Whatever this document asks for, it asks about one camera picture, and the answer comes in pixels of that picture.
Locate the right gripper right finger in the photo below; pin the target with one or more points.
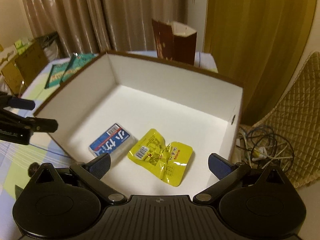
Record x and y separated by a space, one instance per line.
229 176

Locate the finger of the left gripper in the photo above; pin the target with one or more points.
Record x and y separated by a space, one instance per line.
14 102
33 123

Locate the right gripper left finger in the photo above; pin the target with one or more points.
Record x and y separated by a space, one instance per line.
90 175

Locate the blue tissue pack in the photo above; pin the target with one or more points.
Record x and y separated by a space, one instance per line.
116 141

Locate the yellow snack packet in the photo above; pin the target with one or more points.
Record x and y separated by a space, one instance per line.
167 162

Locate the dark brown scrunchie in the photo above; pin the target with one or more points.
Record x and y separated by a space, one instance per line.
33 167

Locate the dark green card package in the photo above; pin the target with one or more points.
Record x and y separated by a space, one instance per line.
18 191

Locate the cardboard boxes on floor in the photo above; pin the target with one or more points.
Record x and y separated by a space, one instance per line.
22 62

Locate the green snack bag rear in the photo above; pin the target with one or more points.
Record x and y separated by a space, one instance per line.
56 73

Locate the brown cardboard box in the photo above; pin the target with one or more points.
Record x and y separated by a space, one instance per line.
194 106

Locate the quilted chair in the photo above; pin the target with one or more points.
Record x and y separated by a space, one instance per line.
288 136

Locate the beige curtain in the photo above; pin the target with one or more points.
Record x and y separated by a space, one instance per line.
93 26

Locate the red gift box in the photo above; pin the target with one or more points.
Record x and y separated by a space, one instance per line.
175 41

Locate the wooden door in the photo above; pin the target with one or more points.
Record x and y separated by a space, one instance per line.
258 43

